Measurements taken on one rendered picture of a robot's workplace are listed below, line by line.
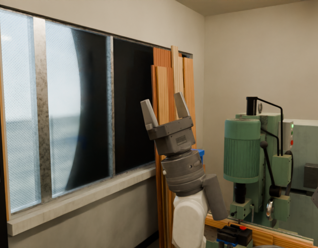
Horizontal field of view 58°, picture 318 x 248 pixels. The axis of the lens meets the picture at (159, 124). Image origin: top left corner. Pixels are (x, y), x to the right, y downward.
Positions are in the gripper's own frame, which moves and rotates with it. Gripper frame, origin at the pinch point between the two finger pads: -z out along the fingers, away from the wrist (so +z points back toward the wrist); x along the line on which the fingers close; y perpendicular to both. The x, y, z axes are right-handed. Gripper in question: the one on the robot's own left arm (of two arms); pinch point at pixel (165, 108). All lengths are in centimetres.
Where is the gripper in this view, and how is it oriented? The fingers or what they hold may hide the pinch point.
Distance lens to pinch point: 64.4
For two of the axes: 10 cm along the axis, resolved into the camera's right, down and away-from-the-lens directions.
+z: 2.8, 9.6, 0.3
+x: 6.9, -2.2, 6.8
